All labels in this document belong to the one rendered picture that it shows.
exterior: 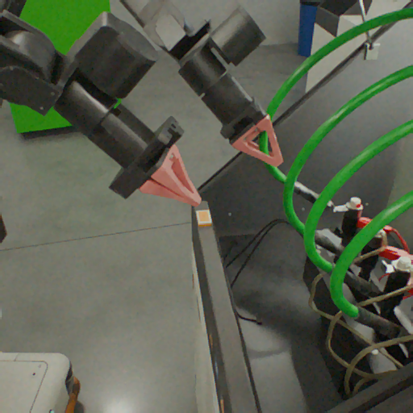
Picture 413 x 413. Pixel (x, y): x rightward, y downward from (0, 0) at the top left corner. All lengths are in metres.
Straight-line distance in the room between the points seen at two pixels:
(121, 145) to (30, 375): 1.21
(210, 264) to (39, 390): 0.88
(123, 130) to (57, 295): 1.81
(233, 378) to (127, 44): 0.48
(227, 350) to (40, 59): 0.50
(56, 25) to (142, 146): 3.34
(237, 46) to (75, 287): 1.82
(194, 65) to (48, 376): 1.22
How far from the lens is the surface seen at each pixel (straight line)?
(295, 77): 0.61
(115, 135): 0.47
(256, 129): 0.60
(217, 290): 0.78
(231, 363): 0.68
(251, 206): 1.07
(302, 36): 6.90
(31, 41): 0.48
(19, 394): 1.56
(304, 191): 0.69
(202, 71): 0.60
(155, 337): 1.95
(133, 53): 0.44
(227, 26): 0.61
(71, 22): 3.80
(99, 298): 2.16
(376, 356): 0.70
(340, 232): 0.78
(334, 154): 1.07
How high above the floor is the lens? 1.50
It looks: 33 degrees down
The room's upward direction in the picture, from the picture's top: straight up
